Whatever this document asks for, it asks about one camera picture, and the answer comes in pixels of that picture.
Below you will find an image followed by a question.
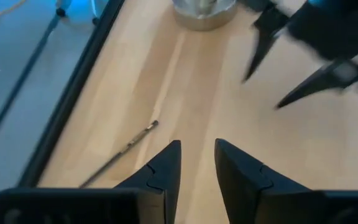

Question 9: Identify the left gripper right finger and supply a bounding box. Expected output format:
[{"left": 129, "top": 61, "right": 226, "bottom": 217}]
[{"left": 214, "top": 138, "right": 325, "bottom": 224}]

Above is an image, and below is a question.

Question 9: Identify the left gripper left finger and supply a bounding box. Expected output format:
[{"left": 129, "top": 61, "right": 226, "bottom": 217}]
[{"left": 113, "top": 139, "right": 182, "bottom": 224}]

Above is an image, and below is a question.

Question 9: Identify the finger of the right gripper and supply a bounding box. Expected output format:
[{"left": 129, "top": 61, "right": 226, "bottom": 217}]
[
  {"left": 242, "top": 12, "right": 291, "bottom": 83},
  {"left": 275, "top": 58, "right": 358, "bottom": 110}
]

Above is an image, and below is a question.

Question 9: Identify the thin dark rod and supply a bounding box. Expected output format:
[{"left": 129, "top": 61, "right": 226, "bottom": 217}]
[{"left": 78, "top": 119, "right": 160, "bottom": 190}]

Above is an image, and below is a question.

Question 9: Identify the white shade silver table lamp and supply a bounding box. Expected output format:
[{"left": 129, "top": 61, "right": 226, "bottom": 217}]
[{"left": 172, "top": 0, "right": 239, "bottom": 32}]

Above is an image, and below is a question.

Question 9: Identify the grey office chair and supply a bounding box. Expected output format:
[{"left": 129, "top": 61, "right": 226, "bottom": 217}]
[{"left": 54, "top": 0, "right": 111, "bottom": 27}]

